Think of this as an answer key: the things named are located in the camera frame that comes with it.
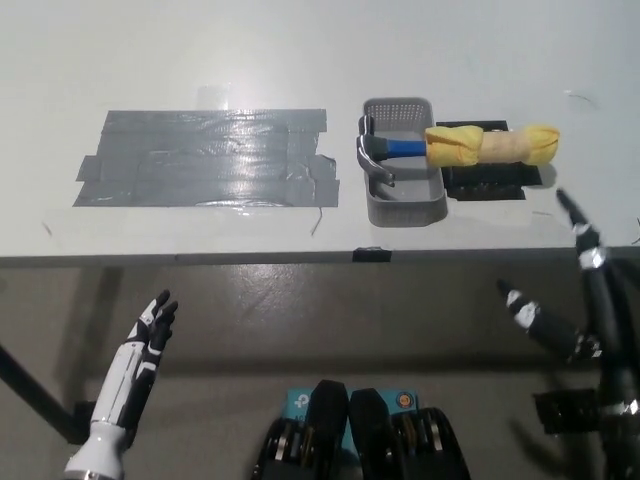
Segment grey perforated plastic basket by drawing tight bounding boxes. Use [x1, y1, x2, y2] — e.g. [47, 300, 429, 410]
[362, 96, 450, 227]

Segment teal cardboard box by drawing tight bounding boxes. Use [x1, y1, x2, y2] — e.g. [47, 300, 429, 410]
[284, 387, 419, 446]

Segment black robot torso blocks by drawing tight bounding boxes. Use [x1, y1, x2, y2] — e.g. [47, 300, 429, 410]
[249, 379, 474, 480]

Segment black and white right hand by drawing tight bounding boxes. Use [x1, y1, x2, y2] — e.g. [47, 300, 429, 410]
[494, 187, 640, 415]

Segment white and black left hand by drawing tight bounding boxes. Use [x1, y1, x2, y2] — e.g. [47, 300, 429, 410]
[89, 288, 180, 441]

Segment black floor tape patch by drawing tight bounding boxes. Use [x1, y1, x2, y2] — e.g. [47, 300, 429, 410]
[532, 388, 609, 435]

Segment short black tape piece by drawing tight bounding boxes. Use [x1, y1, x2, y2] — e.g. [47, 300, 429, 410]
[352, 246, 394, 264]

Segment grey duct tape patch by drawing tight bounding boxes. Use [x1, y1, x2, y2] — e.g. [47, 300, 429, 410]
[71, 107, 341, 209]

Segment blue hammer with yellow cloth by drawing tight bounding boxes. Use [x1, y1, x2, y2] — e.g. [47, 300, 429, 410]
[353, 114, 561, 187]

